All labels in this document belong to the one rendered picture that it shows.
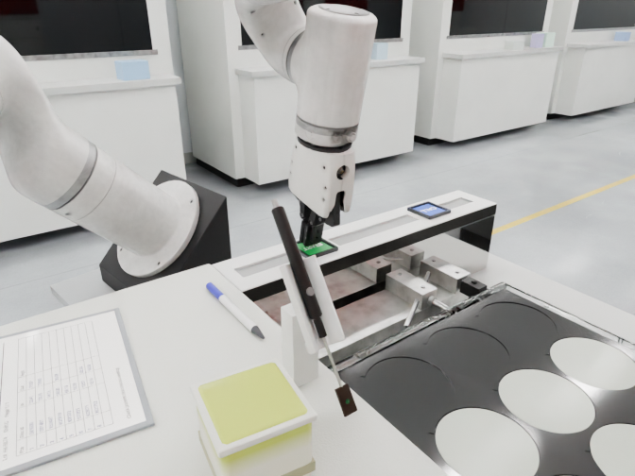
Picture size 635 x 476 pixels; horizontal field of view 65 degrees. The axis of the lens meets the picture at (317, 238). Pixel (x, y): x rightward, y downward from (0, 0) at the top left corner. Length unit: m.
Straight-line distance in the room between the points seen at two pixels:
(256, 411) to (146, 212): 0.52
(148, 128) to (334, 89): 2.78
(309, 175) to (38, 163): 0.37
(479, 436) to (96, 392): 0.38
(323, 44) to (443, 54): 4.56
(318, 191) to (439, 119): 4.60
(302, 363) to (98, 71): 3.09
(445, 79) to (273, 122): 2.07
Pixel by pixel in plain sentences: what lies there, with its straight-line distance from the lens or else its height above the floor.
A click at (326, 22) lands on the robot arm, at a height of 1.28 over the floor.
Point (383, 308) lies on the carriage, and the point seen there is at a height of 0.88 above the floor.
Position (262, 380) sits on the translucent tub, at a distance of 0.41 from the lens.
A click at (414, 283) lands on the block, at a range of 0.79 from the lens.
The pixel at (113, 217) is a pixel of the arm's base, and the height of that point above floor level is 1.00.
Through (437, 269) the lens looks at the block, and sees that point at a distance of 0.84.
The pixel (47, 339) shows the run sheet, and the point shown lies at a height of 0.97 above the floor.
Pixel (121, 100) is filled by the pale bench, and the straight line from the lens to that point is 3.28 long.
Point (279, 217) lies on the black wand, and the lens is 0.44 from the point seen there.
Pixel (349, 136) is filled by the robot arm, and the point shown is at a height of 1.15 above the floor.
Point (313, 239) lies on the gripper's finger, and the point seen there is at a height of 0.98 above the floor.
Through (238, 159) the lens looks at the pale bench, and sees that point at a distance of 3.90.
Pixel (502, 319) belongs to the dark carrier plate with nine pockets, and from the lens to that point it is 0.76.
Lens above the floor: 1.30
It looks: 25 degrees down
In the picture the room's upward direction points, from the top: straight up
